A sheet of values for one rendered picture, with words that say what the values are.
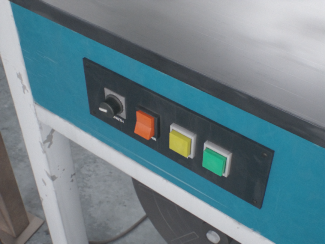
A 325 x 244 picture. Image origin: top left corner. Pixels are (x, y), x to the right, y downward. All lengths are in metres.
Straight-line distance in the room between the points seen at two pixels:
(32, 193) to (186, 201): 0.78
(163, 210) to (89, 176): 0.39
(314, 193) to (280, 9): 0.21
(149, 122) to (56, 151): 0.32
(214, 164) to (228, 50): 0.12
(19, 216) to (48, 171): 0.38
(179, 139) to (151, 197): 0.50
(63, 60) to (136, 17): 0.12
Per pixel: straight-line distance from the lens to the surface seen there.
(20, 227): 1.25
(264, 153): 0.48
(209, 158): 0.51
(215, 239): 0.89
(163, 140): 0.56
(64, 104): 0.68
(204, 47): 0.50
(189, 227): 1.00
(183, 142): 0.52
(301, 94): 0.46
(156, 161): 0.60
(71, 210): 0.97
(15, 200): 1.18
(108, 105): 0.56
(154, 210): 1.04
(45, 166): 0.85
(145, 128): 0.55
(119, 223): 1.24
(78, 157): 1.40
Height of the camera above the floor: 1.02
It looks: 43 degrees down
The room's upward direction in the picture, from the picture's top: straight up
